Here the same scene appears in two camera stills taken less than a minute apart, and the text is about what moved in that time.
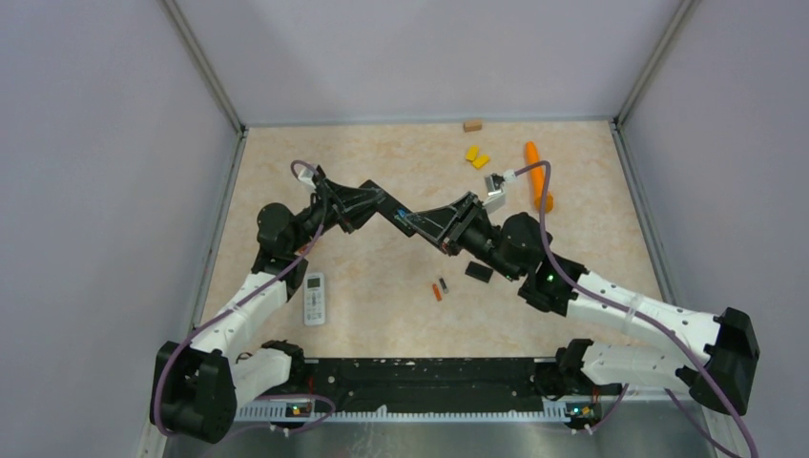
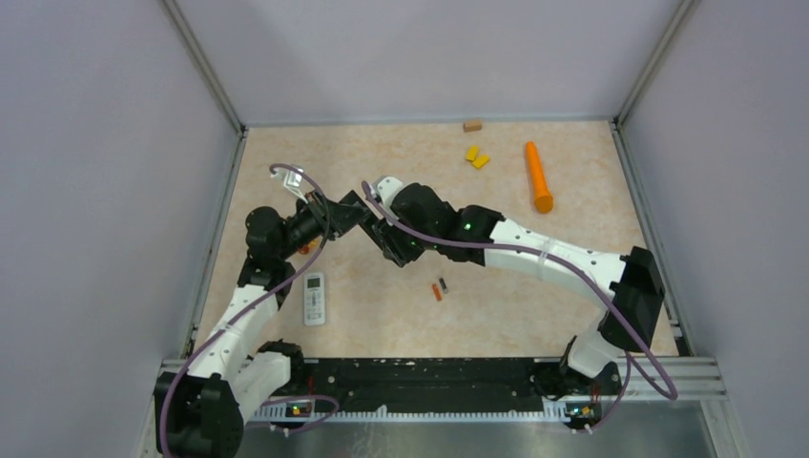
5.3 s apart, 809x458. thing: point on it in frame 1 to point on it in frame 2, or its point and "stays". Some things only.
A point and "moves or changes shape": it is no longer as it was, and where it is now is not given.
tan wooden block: x=472 y=126 stays
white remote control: x=314 y=296 stays
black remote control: x=396 y=213 moves or changes shape
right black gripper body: x=469 y=231 to x=404 y=246
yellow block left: x=471 y=153 stays
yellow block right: x=480 y=161 stays
